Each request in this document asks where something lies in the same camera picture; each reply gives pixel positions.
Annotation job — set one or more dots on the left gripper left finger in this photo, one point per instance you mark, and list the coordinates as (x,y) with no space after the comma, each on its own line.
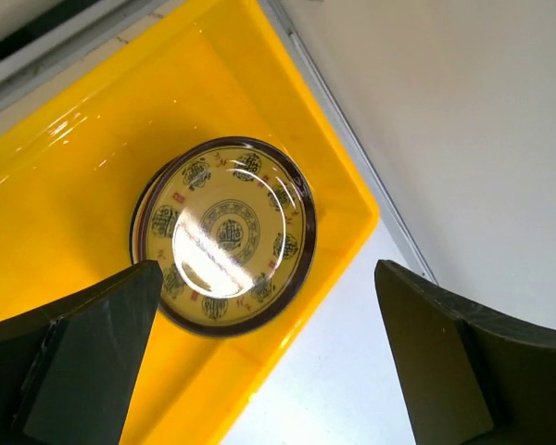
(68,368)

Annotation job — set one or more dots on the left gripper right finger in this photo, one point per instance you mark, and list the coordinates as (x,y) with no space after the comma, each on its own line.
(468,374)

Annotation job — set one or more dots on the yellow patterned plate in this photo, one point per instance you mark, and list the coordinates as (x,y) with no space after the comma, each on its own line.
(233,227)
(135,238)

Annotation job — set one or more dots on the yellow plastic bin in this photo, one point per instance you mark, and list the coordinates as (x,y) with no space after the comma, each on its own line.
(72,172)

